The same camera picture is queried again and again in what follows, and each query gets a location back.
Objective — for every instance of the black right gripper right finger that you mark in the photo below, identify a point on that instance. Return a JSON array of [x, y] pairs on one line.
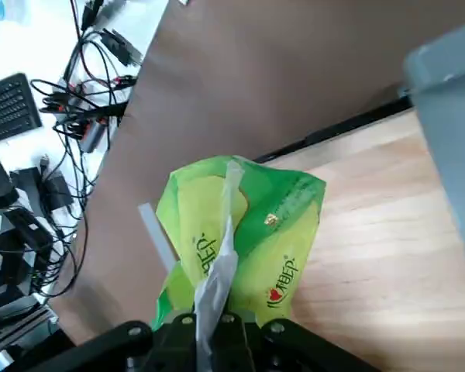
[[255, 348]]

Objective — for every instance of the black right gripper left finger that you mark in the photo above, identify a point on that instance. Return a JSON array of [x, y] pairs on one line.
[[170, 341]]

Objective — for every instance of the green tissue pack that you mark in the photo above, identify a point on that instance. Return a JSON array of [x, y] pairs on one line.
[[263, 240]]

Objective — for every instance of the wooden drawer with grey front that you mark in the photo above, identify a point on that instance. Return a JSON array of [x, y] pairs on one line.
[[372, 232]]

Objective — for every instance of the grey drawer cabinet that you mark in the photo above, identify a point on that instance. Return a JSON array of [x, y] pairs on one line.
[[449, 135]]

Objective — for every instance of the black power adapter brick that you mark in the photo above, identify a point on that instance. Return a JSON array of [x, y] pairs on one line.
[[27, 232], [54, 193]]

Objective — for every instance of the grey usb hub with plugs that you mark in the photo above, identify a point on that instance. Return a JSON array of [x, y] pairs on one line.
[[91, 133]]

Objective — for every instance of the black keyboard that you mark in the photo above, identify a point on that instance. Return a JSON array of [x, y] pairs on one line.
[[7, 108]]

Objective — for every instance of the aluminium frame post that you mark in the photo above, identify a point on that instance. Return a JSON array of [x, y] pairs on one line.
[[19, 325]]

